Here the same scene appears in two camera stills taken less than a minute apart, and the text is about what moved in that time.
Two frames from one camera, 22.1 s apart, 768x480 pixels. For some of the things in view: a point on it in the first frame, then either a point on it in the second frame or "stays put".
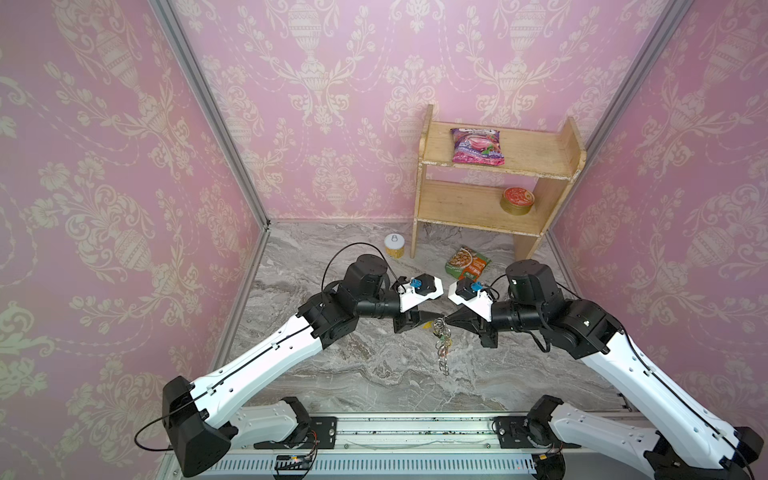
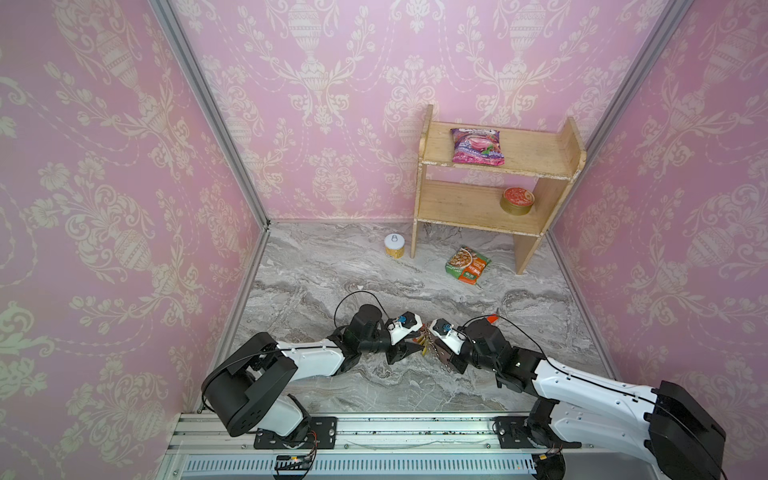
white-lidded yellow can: x=394 y=244 stays put
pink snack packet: x=477 y=146 stays put
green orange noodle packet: x=466 y=263 stays put
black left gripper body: x=385 y=304 to x=381 y=343
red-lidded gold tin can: x=516 y=201 stays put
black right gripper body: x=484 y=324 to x=453 y=355
